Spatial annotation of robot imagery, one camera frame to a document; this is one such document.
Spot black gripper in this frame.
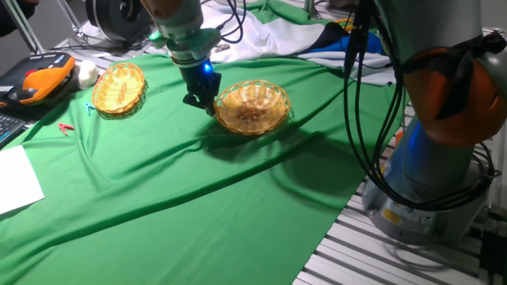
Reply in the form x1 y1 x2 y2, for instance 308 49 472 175
180 59 223 118

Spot yellow wicker basket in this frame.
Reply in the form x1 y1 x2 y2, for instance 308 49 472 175
213 79 292 136
91 62 147 116

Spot dark sleeved forearm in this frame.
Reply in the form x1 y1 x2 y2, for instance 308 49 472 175
0 0 40 39

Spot white cloth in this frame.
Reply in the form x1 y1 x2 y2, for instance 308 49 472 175
200 2 397 86

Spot green table cloth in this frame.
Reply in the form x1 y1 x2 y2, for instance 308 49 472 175
0 0 403 285

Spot white round object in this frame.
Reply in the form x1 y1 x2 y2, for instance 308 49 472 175
74 59 100 90

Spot black filament spool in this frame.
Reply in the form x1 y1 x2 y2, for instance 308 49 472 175
85 0 154 44

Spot silver metal rod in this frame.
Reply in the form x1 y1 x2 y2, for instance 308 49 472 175
55 0 86 39

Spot orange black teach pendant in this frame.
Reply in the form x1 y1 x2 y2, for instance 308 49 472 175
0 51 77 110

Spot blue cloth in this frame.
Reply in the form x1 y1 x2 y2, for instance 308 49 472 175
308 31 385 56

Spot black keyboard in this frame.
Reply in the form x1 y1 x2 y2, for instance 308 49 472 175
0 112 28 150

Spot white paper sheet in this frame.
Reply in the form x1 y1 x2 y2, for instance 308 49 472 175
0 144 46 216

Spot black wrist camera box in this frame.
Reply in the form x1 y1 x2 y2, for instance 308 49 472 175
211 71 223 98

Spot yellow handled scissors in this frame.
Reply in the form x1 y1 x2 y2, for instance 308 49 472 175
334 17 356 32

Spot grey frame post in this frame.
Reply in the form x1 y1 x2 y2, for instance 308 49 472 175
2 0 45 55

